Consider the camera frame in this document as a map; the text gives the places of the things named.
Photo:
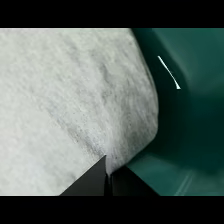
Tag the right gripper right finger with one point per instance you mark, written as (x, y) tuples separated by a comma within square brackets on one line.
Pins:
[(128, 185)]

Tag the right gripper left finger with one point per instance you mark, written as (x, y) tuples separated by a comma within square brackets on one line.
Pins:
[(91, 181)]

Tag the grey garment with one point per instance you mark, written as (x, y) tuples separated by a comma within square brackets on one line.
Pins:
[(66, 100)]

